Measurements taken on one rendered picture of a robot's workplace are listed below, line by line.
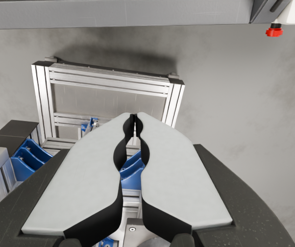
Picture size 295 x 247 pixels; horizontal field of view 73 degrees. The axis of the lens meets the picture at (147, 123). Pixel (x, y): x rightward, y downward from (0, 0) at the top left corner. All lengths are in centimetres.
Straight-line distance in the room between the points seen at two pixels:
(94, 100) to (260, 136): 136
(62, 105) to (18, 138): 65
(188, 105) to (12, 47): 121
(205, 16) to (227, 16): 4
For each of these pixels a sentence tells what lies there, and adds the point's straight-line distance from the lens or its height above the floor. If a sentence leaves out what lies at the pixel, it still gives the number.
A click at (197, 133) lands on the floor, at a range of 165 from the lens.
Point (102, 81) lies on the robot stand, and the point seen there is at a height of 23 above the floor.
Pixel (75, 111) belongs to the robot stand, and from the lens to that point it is 131.
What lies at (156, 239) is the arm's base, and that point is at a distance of 56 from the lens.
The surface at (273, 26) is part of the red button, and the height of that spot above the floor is 81.
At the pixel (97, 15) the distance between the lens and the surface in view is 37.
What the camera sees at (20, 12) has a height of 95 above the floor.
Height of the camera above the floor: 131
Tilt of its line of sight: 59 degrees down
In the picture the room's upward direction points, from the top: 176 degrees clockwise
